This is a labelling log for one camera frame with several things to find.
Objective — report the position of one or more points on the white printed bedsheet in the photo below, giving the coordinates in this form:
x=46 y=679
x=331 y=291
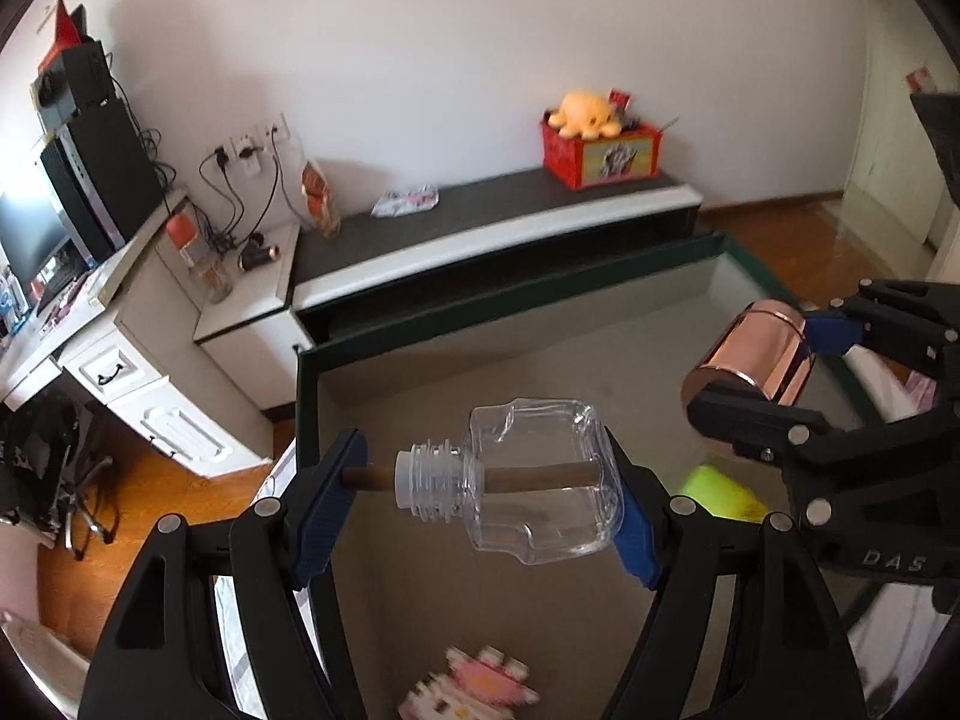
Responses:
x=892 y=645

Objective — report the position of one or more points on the black-topped low cabinet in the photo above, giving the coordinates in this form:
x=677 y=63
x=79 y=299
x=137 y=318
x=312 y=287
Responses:
x=480 y=202

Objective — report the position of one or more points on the white side cabinet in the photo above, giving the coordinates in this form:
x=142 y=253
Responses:
x=240 y=345

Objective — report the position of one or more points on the brown wooden stick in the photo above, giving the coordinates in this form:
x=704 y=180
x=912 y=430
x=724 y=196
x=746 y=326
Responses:
x=367 y=478

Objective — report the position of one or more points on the yellow highlighter pen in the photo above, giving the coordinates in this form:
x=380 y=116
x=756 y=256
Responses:
x=720 y=495

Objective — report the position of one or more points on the green-rimmed storage box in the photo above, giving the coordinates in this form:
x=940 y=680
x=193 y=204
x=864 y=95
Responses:
x=450 y=382

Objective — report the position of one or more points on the orange snack bag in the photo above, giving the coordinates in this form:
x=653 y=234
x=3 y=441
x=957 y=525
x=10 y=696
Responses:
x=319 y=202

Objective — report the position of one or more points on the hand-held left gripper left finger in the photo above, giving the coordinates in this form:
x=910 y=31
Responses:
x=330 y=495

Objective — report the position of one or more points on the orange octopus plush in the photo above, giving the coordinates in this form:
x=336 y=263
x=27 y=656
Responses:
x=585 y=112

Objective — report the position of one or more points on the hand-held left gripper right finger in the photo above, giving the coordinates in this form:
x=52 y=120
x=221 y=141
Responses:
x=634 y=540

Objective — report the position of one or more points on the black computer monitor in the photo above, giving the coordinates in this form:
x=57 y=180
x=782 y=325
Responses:
x=22 y=247

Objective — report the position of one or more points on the white desk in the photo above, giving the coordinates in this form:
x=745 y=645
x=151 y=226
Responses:
x=150 y=360

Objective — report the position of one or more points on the red printed box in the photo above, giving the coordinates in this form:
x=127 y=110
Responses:
x=600 y=161

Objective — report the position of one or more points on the rose gold metal cylinder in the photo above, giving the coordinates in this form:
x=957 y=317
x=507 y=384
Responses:
x=750 y=349

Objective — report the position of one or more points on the black computer tower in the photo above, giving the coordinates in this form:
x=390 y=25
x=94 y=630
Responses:
x=97 y=180

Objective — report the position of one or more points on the dark board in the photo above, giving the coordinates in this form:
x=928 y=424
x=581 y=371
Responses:
x=937 y=135

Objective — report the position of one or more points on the orange-capped clear bottle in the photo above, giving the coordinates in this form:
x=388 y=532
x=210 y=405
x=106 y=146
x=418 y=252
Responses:
x=202 y=270

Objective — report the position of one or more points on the black speaker box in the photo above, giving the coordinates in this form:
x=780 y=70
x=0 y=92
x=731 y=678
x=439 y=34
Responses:
x=75 y=82

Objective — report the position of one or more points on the black office chair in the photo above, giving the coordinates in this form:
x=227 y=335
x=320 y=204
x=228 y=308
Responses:
x=45 y=465

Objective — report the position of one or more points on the pink brick figure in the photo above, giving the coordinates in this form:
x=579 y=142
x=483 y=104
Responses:
x=480 y=682

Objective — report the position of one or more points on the white snack packet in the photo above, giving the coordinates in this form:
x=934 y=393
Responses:
x=405 y=202

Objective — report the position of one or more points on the small red tag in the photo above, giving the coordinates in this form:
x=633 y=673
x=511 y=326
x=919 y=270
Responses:
x=620 y=99

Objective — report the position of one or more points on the clear plastic bottle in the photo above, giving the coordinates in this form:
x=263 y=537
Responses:
x=540 y=442

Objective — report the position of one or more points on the black cylindrical device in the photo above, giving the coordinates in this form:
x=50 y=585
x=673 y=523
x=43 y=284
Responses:
x=259 y=255

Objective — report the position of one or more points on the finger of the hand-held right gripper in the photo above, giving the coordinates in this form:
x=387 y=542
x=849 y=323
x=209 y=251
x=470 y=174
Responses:
x=832 y=330
x=750 y=420

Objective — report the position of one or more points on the white wall socket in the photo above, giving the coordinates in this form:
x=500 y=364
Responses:
x=246 y=150

